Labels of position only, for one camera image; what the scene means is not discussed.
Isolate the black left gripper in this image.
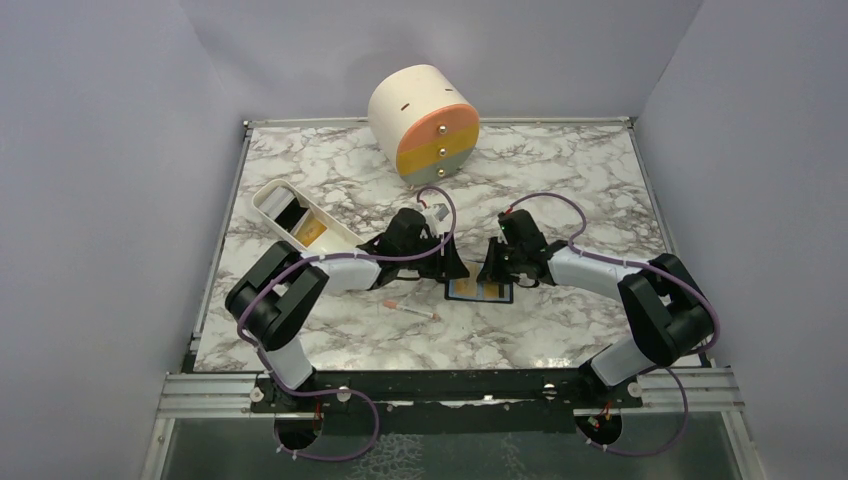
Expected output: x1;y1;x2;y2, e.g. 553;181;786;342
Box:
398;232;469;281

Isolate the black card holder wallet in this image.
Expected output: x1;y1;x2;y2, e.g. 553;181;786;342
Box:
444;261;514;304

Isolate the gold VIP credit card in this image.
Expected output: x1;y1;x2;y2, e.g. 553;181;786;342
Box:
446;261;482;301

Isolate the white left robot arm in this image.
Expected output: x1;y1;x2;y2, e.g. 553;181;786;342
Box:
225;208;470;411

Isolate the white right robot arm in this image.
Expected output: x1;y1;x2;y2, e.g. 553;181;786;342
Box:
478;209;719;407

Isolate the stack of cards in tray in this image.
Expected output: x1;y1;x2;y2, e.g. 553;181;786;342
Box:
258;186;327;247

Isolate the orange capped syringe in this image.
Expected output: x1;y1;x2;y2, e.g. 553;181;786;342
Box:
383;300;440;320

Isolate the white oblong tray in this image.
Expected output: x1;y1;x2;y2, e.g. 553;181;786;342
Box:
251;179;364;254

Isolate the cream round drawer cabinet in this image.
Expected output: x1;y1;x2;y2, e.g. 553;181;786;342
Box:
367;64;481;186

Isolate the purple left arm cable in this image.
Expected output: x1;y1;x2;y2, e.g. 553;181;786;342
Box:
236;186;458;464

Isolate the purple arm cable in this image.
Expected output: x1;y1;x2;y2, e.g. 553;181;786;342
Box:
496;192;722;460
236;186;458;464

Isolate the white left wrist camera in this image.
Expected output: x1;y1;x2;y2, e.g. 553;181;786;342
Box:
423;203;450;235

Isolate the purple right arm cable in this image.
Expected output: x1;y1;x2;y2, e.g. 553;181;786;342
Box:
496;192;722;460

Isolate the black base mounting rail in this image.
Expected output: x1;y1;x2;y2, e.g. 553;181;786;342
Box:
249;368;643;436

